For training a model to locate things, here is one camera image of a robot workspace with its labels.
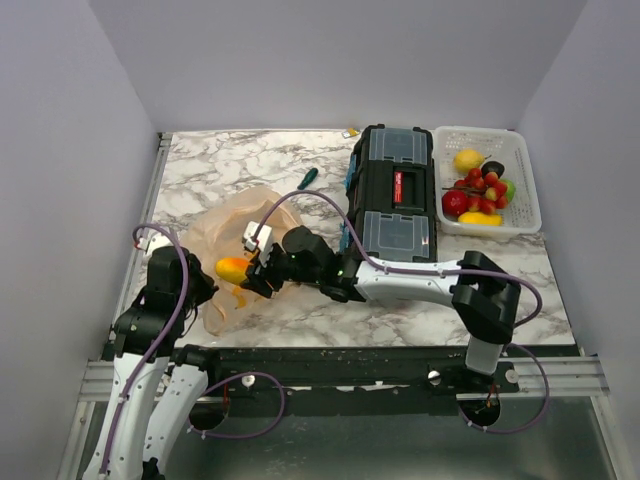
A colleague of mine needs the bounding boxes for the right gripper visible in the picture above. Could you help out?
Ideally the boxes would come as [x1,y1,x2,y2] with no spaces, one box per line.
[241,243,322,300]

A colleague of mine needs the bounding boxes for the orange fake fruit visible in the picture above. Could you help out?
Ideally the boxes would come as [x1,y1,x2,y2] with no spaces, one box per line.
[215,257,250,285]

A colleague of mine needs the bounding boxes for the orange translucent plastic bag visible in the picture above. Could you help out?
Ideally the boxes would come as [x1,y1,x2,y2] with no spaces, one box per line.
[180,186,280,336]

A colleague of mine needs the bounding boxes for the red fake apple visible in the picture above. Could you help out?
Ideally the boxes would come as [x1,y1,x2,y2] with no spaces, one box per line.
[441,190,468,218]

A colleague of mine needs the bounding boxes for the yellow fake lemon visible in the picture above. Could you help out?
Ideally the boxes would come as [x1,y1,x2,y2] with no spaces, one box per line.
[457,211,503,227]

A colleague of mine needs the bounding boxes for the yellow fake pear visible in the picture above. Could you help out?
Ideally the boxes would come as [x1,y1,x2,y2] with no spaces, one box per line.
[453,149,491,174]

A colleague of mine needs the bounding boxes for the red fake cherry tomatoes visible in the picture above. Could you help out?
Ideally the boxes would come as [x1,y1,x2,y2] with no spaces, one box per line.
[443,168,510,215]

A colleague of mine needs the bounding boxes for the green fake guava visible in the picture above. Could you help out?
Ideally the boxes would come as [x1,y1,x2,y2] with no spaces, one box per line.
[501,178,516,203]

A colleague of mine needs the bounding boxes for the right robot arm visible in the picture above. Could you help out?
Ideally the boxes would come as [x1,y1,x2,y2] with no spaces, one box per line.
[242,222,521,392]

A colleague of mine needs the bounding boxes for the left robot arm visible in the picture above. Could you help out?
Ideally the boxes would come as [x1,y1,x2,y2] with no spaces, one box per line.
[83,246,222,479]

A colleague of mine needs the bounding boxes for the dark brown fake fruit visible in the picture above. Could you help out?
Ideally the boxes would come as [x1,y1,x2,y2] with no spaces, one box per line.
[481,160,505,178]

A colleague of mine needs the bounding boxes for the black plastic toolbox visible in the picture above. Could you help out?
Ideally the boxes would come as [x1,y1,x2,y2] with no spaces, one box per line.
[337,123,440,301]

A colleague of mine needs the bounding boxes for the small yellow object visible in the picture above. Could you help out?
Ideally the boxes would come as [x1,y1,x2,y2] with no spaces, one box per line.
[342,128,360,138]

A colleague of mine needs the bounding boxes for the white plastic basket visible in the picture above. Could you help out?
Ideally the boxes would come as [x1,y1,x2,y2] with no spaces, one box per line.
[432,126,542,240]

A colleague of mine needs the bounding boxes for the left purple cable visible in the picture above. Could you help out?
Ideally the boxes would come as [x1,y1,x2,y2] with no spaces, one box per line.
[97,223,286,476]

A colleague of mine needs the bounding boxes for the purple cable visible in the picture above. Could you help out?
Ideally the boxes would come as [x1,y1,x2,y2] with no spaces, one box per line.
[252,190,551,435]
[97,223,286,476]

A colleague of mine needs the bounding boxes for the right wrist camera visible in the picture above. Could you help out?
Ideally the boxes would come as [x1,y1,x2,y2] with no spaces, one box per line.
[242,221,274,266]

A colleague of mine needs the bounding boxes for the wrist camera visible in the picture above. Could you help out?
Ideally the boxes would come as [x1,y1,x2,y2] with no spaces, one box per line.
[134,233,172,258]
[242,221,274,266]

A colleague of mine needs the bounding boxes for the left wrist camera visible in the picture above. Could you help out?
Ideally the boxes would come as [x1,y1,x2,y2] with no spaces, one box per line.
[134,233,172,258]

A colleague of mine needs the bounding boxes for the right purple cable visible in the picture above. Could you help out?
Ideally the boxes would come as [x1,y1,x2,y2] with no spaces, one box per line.
[252,190,551,435]

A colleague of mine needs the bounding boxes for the green handled screwdriver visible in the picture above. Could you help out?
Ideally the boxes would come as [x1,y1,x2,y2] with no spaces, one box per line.
[297,168,319,190]

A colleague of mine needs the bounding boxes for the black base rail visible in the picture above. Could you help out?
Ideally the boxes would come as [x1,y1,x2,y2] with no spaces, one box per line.
[190,347,519,427]

